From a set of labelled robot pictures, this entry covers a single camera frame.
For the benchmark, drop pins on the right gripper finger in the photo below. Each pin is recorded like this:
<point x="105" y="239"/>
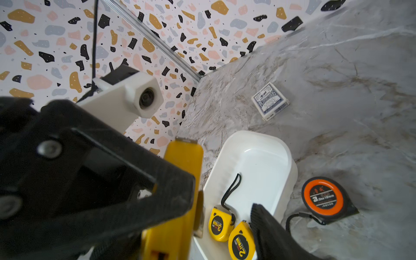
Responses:
<point x="272" y="241"/>

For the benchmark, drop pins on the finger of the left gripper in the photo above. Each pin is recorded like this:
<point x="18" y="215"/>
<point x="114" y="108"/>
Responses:
<point x="70" y="184"/>

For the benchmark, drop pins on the black orange tape measure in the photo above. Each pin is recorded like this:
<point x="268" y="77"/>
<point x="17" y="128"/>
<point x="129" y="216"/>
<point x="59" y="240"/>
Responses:
<point x="326" y="200"/>

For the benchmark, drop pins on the white plastic storage box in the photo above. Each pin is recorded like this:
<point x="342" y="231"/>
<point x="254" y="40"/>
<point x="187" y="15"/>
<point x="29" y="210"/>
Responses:
<point x="269" y="174"/>

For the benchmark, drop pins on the yellow tape measure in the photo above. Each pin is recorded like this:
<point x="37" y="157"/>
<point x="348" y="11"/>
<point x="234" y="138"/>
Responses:
<point x="241" y="242"/>
<point x="221" y="223"/>
<point x="182" y="203"/>

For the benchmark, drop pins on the playing card box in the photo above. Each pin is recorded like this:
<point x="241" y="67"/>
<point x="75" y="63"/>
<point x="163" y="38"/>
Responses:
<point x="269" y="101"/>

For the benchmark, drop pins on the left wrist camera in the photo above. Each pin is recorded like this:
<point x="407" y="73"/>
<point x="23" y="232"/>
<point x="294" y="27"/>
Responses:
<point x="124" y="95"/>

